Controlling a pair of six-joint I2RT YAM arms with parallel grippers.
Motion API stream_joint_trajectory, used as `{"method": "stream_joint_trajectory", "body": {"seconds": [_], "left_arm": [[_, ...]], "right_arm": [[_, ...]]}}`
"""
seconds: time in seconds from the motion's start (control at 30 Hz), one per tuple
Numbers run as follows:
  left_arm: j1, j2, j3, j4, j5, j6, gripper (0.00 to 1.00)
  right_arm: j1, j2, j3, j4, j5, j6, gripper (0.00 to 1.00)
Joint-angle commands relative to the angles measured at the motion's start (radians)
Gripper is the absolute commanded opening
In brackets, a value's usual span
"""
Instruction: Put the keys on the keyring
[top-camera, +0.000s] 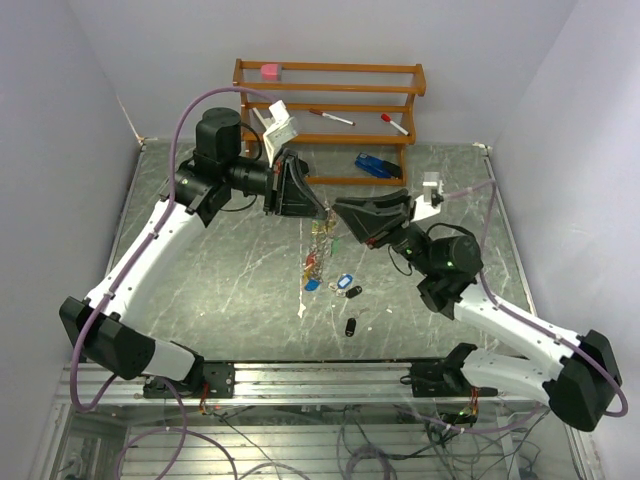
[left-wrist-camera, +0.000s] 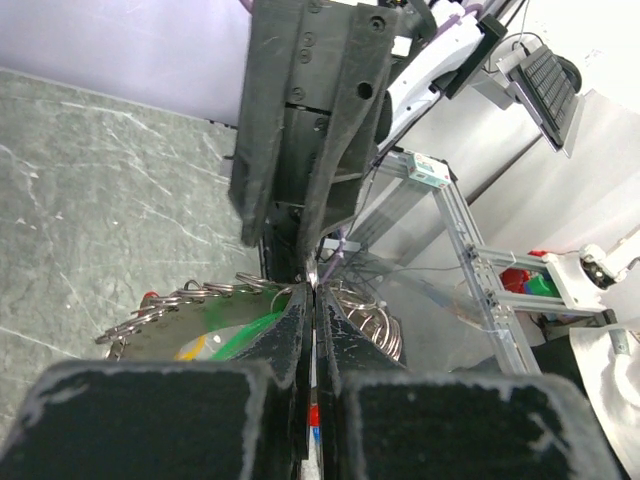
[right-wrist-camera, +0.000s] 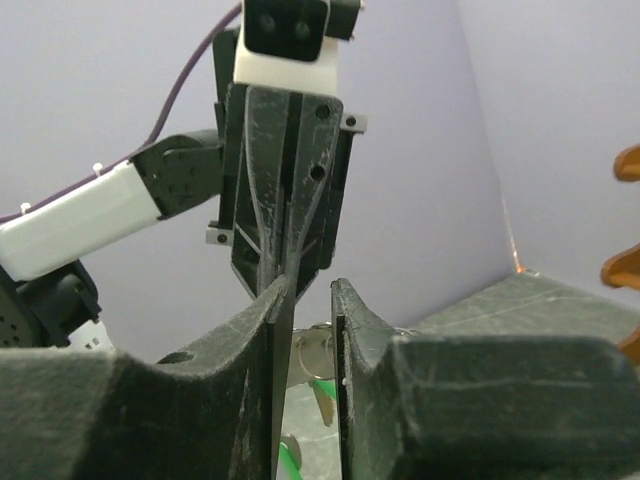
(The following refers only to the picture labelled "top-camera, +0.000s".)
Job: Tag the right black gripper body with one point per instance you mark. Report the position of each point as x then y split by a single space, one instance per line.
399 220

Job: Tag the aluminium rail frame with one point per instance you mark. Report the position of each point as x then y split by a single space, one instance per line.
311 383

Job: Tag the silver key on lower tag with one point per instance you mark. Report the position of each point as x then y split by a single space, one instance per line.
357 313

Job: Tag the black key tag lower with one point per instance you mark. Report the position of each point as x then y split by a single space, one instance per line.
350 327

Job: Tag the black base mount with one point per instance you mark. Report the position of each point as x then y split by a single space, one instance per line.
431 378
208 379

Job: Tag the wooden three-tier rack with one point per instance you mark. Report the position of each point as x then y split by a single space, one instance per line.
355 91

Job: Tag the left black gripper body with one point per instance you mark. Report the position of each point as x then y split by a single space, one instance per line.
278 184

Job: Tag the white clamp tool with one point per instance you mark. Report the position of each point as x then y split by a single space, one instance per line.
260 117

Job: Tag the blue stapler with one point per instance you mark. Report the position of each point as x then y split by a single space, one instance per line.
377 167

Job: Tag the red white marker pen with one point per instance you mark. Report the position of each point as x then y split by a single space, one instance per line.
331 117

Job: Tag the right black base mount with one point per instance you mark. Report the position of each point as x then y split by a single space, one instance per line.
431 378

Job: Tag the blue key tag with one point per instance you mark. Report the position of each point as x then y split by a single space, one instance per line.
344 281

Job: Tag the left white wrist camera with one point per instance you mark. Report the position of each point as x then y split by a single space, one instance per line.
280 128

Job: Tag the black key tag upper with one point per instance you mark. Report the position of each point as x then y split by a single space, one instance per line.
353 292

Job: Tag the pink eraser block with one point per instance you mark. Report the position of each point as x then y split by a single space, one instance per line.
271 72

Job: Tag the red capped white marker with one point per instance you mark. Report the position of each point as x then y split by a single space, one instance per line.
386 118

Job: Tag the black key tag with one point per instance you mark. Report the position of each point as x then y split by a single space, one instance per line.
353 292
350 327

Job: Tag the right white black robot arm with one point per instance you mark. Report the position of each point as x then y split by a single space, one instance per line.
575 375

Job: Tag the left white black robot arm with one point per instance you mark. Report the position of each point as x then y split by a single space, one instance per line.
102 324

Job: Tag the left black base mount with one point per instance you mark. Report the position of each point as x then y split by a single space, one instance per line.
208 379

